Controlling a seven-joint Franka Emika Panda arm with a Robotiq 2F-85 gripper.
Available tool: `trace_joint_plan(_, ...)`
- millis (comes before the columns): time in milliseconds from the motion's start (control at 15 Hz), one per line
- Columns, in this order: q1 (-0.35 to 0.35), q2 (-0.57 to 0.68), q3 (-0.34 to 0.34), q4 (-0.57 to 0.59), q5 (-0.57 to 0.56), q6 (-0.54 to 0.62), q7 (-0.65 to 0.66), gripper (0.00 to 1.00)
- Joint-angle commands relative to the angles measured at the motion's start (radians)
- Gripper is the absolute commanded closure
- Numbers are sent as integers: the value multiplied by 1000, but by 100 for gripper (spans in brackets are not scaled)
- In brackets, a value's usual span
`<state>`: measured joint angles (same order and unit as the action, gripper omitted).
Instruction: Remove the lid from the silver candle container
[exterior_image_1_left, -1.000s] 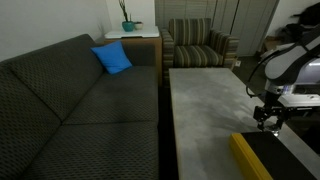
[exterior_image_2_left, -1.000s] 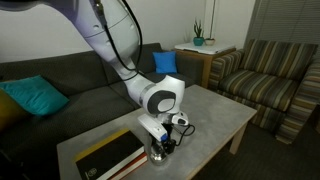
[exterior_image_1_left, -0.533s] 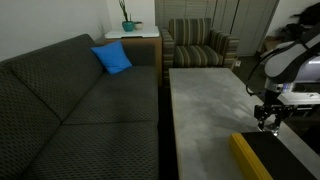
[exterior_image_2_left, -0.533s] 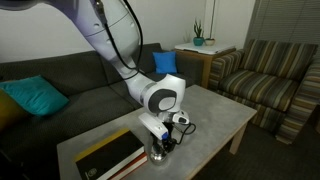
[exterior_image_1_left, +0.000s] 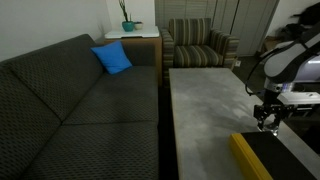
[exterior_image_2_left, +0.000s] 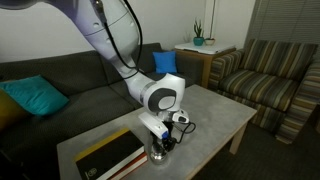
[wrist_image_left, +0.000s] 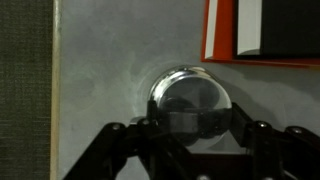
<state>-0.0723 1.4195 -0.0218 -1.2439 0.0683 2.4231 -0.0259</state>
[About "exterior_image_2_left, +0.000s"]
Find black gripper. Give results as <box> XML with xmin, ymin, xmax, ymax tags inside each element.
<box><xmin>150</xmin><ymin>119</ymin><xmax>177</xmax><ymax>153</ymax></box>

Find silver candle container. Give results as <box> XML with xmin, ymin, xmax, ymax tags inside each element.
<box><xmin>148</xmin><ymin>151</ymin><xmax>170</xmax><ymax>165</ymax></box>

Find red and white book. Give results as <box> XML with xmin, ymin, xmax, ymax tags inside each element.
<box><xmin>109</xmin><ymin>152</ymin><xmax>149</xmax><ymax>180</ymax></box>

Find black book with yellow spine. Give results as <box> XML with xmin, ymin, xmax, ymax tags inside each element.
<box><xmin>73</xmin><ymin>128</ymin><xmax>146</xmax><ymax>180</ymax></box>

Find wooden coffee table leg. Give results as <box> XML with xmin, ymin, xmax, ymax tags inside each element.
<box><xmin>229</xmin><ymin>121</ymin><xmax>249</xmax><ymax>156</ymax></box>

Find blue throw pillow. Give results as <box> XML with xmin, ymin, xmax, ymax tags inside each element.
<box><xmin>152</xmin><ymin>50</ymin><xmax>178</xmax><ymax>75</ymax></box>

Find wooden side table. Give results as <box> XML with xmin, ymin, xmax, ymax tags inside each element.
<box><xmin>173</xmin><ymin>46</ymin><xmax>237</xmax><ymax>90</ymax></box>

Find dark grey patterned sofa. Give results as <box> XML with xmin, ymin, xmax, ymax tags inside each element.
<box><xmin>0</xmin><ymin>42</ymin><xmax>204</xmax><ymax>180</ymax></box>

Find teal pot with plant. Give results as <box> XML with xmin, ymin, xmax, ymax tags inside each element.
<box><xmin>193</xmin><ymin>18</ymin><xmax>206</xmax><ymax>47</ymax></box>

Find small white plant pot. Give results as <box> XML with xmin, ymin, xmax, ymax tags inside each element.
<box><xmin>204</xmin><ymin>37</ymin><xmax>216</xmax><ymax>47</ymax></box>

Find striped armchair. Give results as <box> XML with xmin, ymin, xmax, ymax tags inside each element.
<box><xmin>208</xmin><ymin>38</ymin><xmax>320</xmax><ymax>145</ymax></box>

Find teal throw pillow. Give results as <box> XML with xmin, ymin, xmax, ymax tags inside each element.
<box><xmin>0</xmin><ymin>74</ymin><xmax>70</xmax><ymax>117</ymax></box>

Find yellow throw pillow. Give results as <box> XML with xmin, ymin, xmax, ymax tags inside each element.
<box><xmin>0</xmin><ymin>88</ymin><xmax>30</xmax><ymax>133</ymax></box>

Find grey window blinds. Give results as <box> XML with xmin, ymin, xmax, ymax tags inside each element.
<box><xmin>244</xmin><ymin>0</ymin><xmax>320</xmax><ymax>54</ymax></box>

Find black camera cable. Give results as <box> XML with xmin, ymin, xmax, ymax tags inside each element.
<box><xmin>169</xmin><ymin>114</ymin><xmax>198</xmax><ymax>145</ymax></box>

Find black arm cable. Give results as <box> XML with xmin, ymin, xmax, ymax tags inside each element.
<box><xmin>94</xmin><ymin>0</ymin><xmax>145</xmax><ymax>80</ymax></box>

